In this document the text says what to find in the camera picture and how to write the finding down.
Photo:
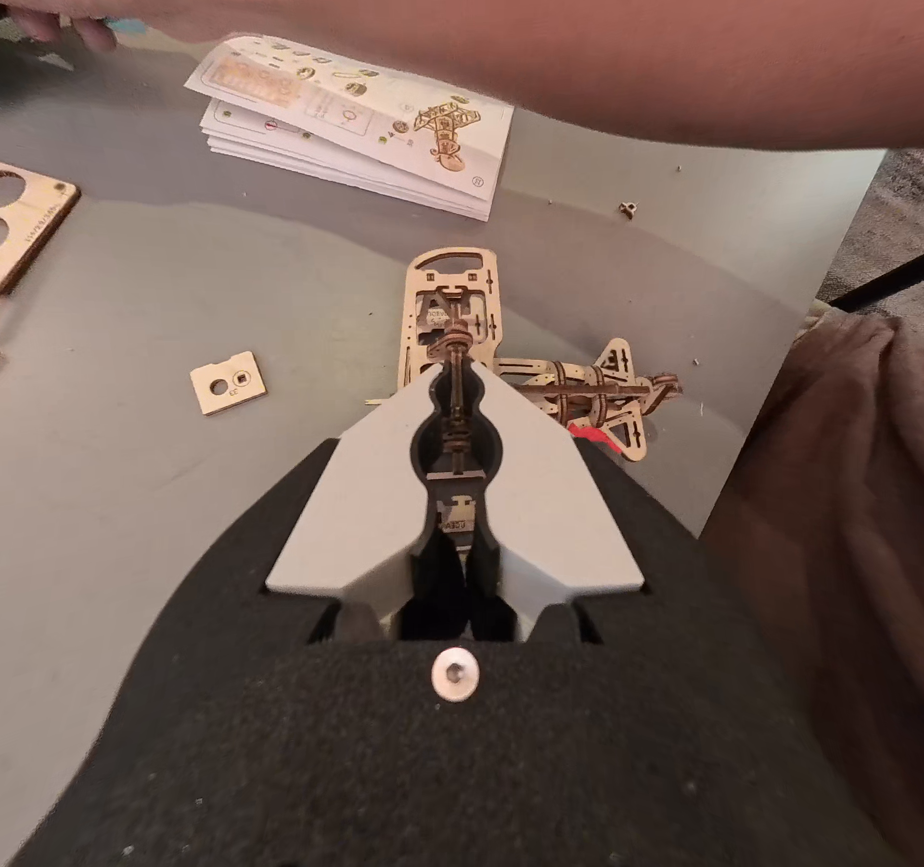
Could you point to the red plastic scrap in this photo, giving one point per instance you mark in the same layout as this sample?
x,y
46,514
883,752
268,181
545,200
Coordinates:
x,y
599,437

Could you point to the small square wooden piece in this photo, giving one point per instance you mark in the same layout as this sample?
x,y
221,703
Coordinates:
x,y
216,383

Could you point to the wooden model airplane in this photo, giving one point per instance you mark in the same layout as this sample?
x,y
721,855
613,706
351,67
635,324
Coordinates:
x,y
577,387

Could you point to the person's leg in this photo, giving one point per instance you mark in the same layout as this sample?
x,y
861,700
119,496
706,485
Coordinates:
x,y
830,557

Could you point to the small wooden star piece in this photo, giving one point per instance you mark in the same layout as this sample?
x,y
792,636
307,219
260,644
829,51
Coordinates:
x,y
628,210

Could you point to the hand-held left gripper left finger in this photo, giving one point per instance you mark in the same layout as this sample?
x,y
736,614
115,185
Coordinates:
x,y
346,513

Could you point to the punched wooden parts sheet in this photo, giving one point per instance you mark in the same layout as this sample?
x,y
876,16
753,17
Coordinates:
x,y
36,225

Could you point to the grey desk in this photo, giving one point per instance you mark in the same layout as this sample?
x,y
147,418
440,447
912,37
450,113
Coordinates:
x,y
144,484

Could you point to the person's right forearm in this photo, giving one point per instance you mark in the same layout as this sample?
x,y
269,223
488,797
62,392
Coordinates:
x,y
577,15

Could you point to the white instruction booklet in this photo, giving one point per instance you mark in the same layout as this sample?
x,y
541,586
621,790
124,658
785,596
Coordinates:
x,y
346,116

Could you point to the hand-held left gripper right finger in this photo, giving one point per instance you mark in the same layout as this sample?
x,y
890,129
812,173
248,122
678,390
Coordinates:
x,y
556,513

